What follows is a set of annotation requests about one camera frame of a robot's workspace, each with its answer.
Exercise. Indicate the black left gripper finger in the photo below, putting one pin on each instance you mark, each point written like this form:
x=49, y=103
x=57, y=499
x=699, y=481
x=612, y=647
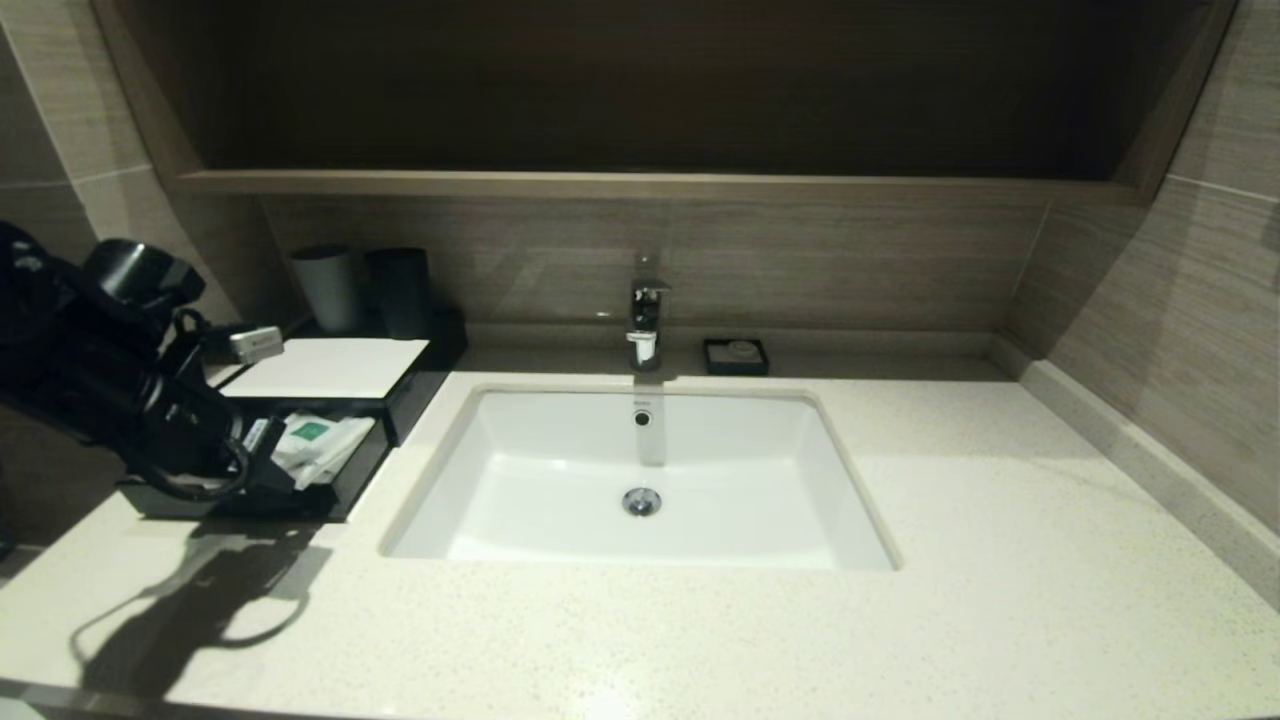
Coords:
x=272, y=480
x=272, y=450

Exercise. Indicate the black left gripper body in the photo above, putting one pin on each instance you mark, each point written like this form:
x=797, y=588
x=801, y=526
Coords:
x=190, y=440

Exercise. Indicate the square shower cap packet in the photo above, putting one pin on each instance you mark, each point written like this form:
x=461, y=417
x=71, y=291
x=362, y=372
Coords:
x=310, y=438

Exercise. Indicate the long green label packet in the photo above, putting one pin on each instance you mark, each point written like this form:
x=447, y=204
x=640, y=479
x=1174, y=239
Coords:
x=340, y=455

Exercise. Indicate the black glossy drawer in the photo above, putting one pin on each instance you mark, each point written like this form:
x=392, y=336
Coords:
x=350, y=490

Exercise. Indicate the dark tumbler cup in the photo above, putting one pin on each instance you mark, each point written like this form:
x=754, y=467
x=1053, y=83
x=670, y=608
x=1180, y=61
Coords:
x=402, y=295

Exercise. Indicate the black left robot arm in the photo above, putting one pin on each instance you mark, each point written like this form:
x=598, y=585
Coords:
x=60, y=340

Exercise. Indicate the black box white ribbed top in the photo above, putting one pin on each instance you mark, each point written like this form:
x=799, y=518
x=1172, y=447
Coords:
x=340, y=368

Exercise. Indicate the grey cup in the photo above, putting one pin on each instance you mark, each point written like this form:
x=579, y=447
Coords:
x=330, y=290

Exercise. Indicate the white sink basin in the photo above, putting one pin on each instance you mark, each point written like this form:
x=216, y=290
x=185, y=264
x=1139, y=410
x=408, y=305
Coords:
x=560, y=470

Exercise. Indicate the chrome sink drain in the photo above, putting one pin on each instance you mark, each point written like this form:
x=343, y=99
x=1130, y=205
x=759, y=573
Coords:
x=642, y=500

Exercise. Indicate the chrome faucet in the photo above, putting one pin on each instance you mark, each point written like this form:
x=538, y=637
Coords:
x=646, y=315

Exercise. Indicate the black soap dish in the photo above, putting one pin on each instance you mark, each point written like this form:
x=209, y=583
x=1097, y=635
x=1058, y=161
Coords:
x=712, y=360

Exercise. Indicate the round beige soap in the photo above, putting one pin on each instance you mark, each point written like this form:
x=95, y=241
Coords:
x=741, y=350

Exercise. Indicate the wooden wall shelf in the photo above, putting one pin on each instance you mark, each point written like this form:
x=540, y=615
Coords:
x=640, y=185

